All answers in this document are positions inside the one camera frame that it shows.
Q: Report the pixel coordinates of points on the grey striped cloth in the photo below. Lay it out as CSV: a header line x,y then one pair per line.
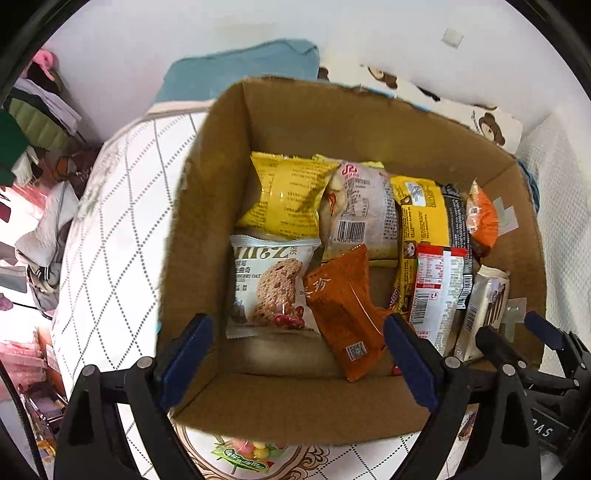
x,y
44,281

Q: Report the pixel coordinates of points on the dark green garment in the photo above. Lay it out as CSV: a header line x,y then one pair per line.
x,y
9,145

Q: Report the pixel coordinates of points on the brown red snack packet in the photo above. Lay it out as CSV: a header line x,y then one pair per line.
x,y
467,427

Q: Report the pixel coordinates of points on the clear bread packet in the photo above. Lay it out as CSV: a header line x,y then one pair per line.
x,y
364,212

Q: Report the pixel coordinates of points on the white crumpled cloth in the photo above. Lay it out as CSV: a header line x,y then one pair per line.
x,y
46,221

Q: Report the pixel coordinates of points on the white oat cookie packet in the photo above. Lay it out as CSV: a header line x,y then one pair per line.
x,y
268,286

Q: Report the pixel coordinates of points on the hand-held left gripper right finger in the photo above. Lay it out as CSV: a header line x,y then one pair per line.
x,y
415,364

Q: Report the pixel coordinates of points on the pink plush toy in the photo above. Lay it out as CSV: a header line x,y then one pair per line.
x,y
41,60

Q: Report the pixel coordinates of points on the white textured bed cover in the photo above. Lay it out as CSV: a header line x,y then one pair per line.
x,y
563,207

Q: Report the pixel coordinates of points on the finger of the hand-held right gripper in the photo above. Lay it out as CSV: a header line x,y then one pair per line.
x,y
549,328
494,341

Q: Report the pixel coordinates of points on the red white snack packet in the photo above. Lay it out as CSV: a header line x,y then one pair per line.
x,y
438,286

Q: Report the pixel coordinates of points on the green candy packet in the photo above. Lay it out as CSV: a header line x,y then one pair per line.
x,y
244,454

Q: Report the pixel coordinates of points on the orange snack packet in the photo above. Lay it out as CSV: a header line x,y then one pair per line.
x,y
346,314
482,221

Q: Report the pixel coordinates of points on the cardboard box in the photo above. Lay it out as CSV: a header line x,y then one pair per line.
x,y
323,401

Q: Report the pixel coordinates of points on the blue towel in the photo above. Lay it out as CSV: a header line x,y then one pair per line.
x,y
221,69

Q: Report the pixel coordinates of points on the white wall switch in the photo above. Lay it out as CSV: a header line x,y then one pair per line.
x,y
452,38

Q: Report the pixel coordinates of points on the white chocolate stick packet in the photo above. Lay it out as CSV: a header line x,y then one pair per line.
x,y
485,304

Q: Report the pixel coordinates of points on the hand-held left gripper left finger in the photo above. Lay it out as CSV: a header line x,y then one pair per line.
x,y
184,362

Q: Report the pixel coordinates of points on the olive puffer jacket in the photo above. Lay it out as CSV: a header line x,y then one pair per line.
x,y
39,122

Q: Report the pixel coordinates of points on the white floral quilt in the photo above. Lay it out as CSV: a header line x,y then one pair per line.
x,y
120,230

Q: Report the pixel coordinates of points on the large yellow black snack packet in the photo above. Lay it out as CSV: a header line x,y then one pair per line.
x,y
422,217

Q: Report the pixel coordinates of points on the bear print pillow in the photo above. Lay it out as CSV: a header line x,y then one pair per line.
x,y
461,115

